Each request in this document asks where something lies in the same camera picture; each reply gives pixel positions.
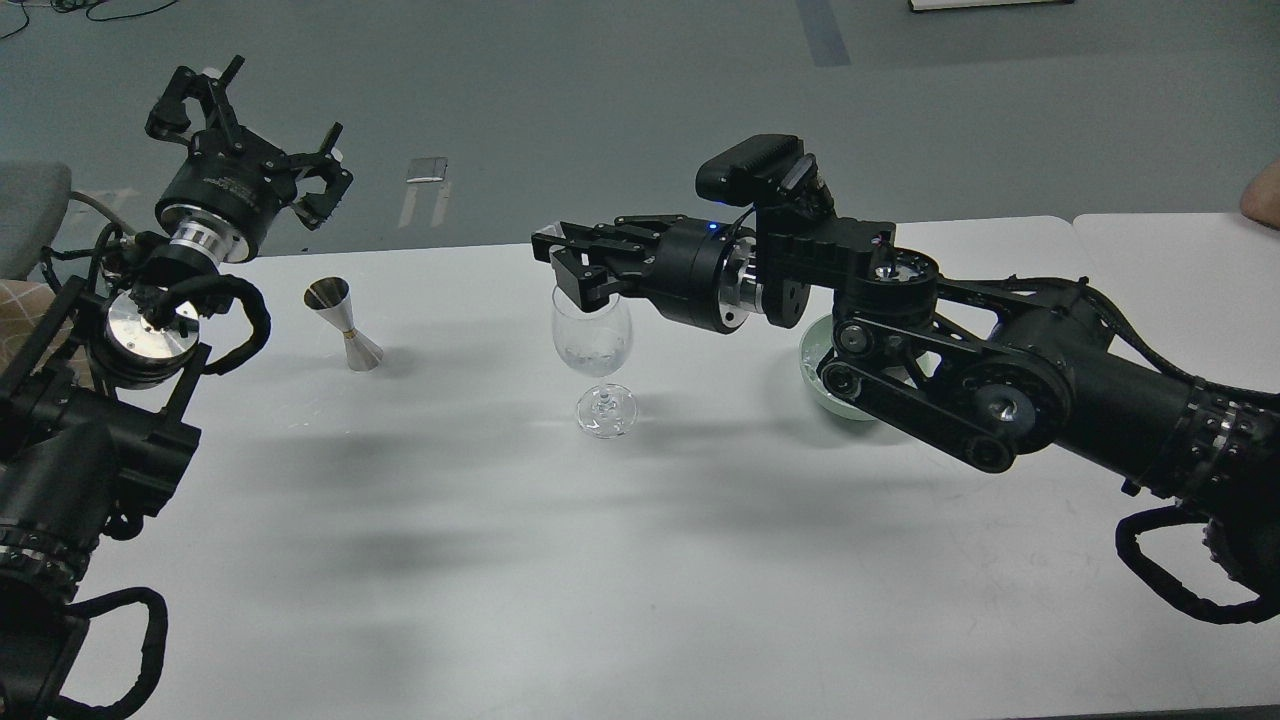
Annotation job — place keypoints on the steel double cocktail jigger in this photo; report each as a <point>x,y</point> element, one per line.
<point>330,298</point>

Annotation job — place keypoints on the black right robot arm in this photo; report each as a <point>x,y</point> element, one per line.
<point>985,371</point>

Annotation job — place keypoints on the tan checkered cushion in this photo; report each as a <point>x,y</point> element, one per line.
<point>23,305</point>

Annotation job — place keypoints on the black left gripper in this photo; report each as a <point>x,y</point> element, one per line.
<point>230,200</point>

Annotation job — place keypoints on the grey chair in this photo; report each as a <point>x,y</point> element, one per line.
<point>34,199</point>

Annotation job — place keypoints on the silver floor plate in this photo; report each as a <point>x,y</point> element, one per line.
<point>426,170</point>

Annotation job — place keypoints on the white board on floor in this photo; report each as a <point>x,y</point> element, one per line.
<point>929,6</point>

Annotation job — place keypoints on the clear wine glass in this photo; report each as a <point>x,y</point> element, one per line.
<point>597,344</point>

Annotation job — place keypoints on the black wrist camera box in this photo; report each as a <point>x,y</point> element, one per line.
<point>769,171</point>

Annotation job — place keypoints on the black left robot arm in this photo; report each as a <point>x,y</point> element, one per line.
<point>94,435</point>

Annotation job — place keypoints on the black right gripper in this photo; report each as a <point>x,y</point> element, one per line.
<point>674,262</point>

